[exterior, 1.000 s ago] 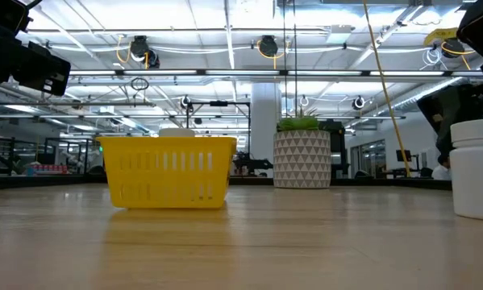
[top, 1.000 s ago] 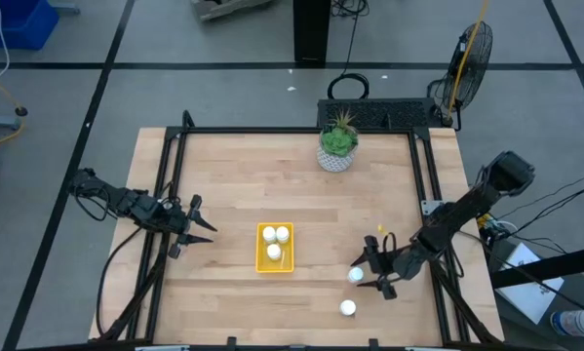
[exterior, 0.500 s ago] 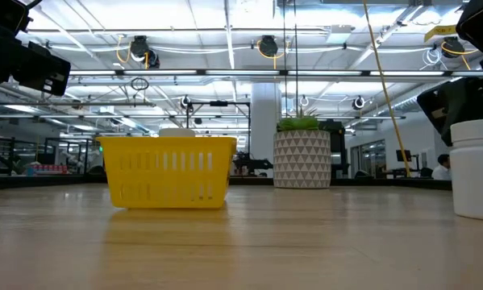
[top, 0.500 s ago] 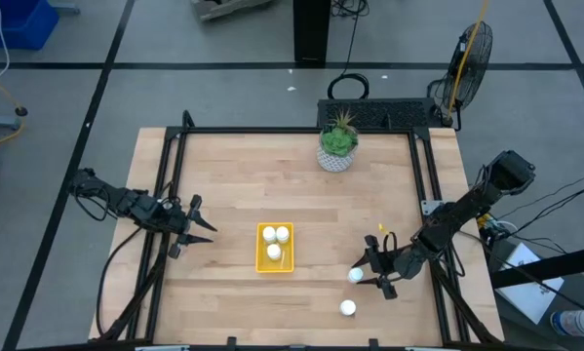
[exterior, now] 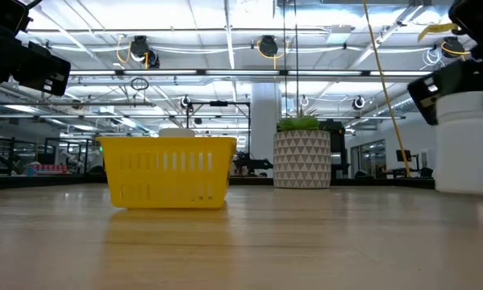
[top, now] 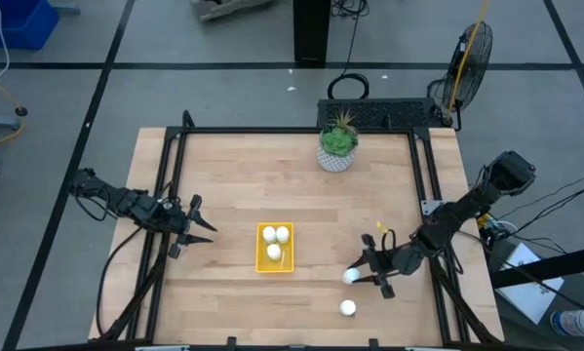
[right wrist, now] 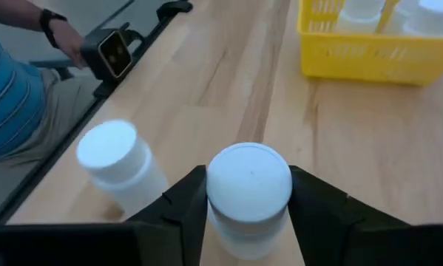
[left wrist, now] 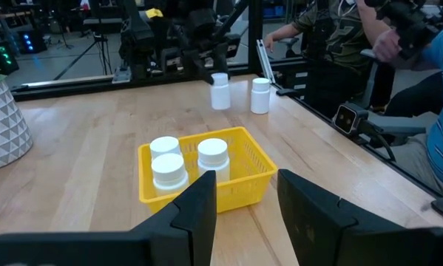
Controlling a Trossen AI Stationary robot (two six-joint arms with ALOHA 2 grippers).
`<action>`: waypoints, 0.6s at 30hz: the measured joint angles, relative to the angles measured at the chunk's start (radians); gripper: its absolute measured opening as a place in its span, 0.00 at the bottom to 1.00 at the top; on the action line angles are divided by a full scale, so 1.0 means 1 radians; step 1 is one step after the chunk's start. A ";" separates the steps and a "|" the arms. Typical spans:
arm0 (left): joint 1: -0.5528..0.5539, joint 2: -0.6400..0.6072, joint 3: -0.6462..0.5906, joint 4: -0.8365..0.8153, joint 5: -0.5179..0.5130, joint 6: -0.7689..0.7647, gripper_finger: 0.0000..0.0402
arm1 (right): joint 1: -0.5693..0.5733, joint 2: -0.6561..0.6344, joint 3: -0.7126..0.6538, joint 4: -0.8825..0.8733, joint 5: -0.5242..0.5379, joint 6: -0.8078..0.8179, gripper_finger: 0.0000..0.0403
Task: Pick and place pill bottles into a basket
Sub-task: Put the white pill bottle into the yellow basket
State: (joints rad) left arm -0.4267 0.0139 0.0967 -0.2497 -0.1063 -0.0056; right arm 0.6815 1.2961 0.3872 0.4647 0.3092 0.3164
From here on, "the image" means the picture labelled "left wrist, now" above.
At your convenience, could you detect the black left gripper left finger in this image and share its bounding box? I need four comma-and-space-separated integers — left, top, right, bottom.
130, 170, 218, 266

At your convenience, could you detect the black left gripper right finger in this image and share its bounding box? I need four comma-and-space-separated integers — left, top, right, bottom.
277, 168, 430, 266

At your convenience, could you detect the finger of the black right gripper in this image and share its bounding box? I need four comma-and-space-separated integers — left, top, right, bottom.
214, 41, 230, 74
191, 49, 216, 86

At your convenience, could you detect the white plastic pill bottle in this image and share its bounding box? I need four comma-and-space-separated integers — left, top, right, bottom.
149, 135, 182, 162
150, 152, 190, 197
250, 77, 271, 115
209, 72, 231, 111
197, 137, 231, 184

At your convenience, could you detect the yellow plastic slotted basket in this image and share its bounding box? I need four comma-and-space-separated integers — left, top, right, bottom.
137, 126, 279, 214

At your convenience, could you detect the silver aluminium bar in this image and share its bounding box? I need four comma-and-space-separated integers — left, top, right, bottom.
256, 38, 277, 85

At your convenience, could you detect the person's hand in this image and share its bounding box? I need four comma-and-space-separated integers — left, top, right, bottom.
371, 28, 402, 64
263, 33, 278, 52

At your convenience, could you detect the black tripod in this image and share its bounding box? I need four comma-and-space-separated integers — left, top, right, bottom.
53, 31, 113, 81

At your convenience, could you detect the grey office chair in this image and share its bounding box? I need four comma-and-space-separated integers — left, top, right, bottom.
359, 47, 429, 149

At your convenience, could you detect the computer case with blue lights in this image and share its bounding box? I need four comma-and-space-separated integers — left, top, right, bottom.
17, 28, 47, 55

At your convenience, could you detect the black handheld device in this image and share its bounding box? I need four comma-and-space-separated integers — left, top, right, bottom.
365, 0, 442, 62

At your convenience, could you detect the computer case with green lights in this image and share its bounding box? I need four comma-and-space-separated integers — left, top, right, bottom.
0, 38, 20, 75

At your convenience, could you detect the white grey triangle-pattern planter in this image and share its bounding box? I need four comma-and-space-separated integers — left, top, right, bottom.
0, 81, 34, 174

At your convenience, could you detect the black camera cable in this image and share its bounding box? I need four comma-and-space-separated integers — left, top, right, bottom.
357, 121, 398, 163

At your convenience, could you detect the grey table-level camera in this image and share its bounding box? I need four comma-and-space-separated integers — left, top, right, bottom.
333, 102, 370, 136

